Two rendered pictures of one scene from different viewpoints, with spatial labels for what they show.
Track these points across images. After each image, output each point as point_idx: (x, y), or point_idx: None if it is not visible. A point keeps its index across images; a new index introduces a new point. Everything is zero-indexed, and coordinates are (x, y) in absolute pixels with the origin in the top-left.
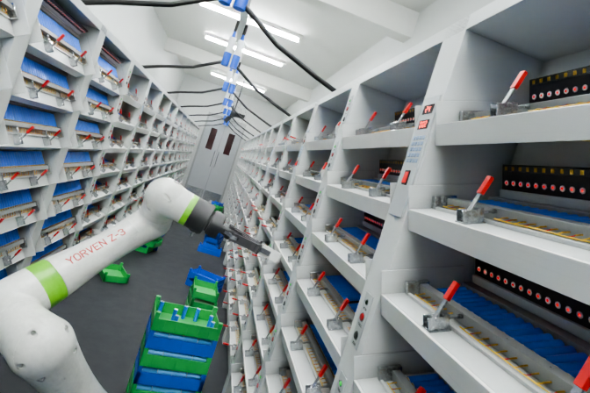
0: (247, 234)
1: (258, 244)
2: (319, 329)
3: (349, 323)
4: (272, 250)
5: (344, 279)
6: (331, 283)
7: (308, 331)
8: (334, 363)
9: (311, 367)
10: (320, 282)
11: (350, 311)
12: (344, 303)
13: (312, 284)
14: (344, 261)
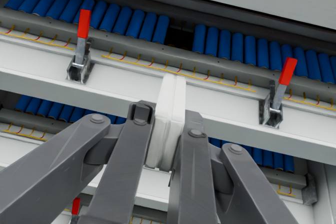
0: (45, 162)
1: (237, 152)
2: (214, 132)
3: (258, 85)
4: (185, 97)
5: None
6: (65, 20)
7: (47, 122)
8: (326, 163)
9: (156, 170)
10: (26, 29)
11: (244, 66)
12: (293, 70)
13: (10, 46)
14: None
